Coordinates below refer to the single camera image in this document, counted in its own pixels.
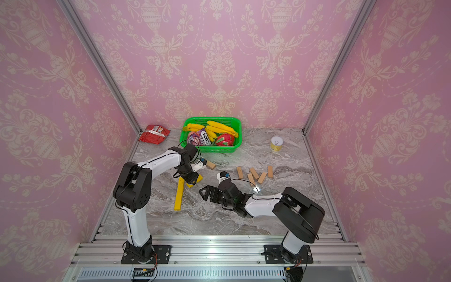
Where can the banana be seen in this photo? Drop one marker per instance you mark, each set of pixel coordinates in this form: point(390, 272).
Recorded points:
point(194, 127)
point(221, 128)

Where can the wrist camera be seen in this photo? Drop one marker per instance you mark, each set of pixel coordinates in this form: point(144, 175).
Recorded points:
point(199, 164)
point(222, 176)

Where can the wooden block right three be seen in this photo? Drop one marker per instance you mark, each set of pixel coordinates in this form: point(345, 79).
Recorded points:
point(251, 179)

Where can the wooden block right four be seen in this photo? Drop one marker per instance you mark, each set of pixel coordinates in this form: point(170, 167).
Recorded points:
point(262, 178)

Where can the frame post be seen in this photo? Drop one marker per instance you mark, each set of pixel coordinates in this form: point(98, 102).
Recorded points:
point(349, 41)
point(87, 41)

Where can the red dragon fruit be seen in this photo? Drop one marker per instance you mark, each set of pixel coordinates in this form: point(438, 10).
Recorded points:
point(225, 139)

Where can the red snack bag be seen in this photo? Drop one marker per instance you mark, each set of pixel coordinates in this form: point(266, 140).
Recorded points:
point(154, 134)

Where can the right banana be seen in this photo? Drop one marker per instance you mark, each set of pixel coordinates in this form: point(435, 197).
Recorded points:
point(221, 128)

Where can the left banana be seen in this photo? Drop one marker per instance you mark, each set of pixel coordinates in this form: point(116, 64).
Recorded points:
point(194, 127)

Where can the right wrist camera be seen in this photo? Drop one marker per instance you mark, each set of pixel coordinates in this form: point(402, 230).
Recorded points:
point(222, 176)

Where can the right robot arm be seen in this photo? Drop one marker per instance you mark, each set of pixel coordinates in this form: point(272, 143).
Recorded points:
point(299, 214)

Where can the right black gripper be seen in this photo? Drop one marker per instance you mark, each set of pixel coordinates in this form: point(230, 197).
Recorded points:
point(215, 194)

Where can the left frame post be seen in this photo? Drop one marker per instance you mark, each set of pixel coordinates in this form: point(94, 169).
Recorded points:
point(87, 41)

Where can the right frame post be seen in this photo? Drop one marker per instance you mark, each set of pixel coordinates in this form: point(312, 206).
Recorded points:
point(349, 41)

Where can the wooden block right two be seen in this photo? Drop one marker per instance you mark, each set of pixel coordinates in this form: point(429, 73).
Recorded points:
point(254, 173)

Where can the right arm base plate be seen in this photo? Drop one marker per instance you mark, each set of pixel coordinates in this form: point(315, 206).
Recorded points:
point(276, 254)

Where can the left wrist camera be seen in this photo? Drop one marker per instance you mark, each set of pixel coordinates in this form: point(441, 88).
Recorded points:
point(199, 164)

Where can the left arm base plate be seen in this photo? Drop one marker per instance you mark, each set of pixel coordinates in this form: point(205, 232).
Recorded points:
point(158, 254)

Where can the wooden block one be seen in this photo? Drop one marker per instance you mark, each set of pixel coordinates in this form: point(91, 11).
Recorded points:
point(240, 172)

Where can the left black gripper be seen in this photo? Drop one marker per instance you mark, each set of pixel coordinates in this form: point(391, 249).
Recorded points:
point(191, 179)

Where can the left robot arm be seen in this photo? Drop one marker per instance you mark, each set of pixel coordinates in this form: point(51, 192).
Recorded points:
point(132, 193)

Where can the purple snack packet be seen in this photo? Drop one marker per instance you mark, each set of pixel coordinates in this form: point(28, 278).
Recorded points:
point(199, 138)

